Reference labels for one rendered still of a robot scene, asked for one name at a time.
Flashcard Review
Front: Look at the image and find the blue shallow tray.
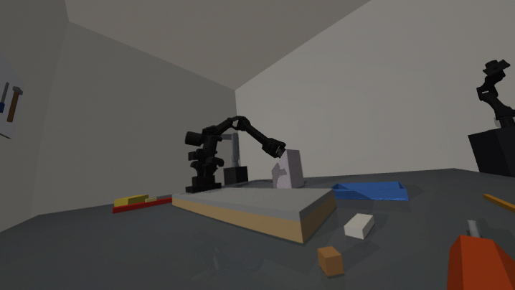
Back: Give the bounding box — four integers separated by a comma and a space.
330, 182, 409, 201

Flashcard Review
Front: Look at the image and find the dark red flat bar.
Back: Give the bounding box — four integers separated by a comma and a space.
113, 197, 172, 214

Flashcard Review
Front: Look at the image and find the brown block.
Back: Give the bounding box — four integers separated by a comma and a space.
317, 246, 344, 276

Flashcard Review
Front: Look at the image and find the orange-brown wooden bar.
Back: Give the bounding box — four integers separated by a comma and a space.
483, 194, 515, 213

